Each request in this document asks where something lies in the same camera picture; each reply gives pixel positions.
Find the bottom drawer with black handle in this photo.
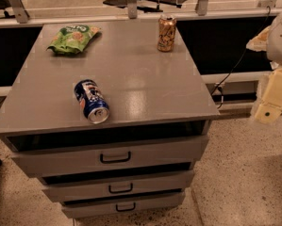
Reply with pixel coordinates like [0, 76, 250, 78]
[62, 191, 185, 218]

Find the orange soda can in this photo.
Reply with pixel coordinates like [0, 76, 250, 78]
[158, 15, 176, 52]

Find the drawer with black handle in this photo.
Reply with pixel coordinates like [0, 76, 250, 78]
[42, 170, 194, 202]
[62, 191, 185, 218]
[12, 135, 208, 177]

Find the green chip bag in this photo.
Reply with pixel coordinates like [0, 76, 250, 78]
[48, 24, 100, 55]

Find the blue pepsi can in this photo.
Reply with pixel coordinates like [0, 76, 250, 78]
[74, 79, 109, 124]

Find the black cable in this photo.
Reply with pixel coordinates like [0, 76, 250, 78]
[210, 5, 272, 110]

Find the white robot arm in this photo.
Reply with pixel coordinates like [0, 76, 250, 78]
[254, 11, 282, 123]

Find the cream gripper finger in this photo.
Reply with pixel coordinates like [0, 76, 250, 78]
[254, 67, 282, 124]

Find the middle drawer with black handle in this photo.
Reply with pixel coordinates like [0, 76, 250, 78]
[42, 170, 194, 202]

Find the top drawer with black handle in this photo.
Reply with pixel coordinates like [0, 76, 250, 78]
[12, 135, 208, 177]

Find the grey drawer cabinet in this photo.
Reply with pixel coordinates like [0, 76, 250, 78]
[0, 21, 218, 207]

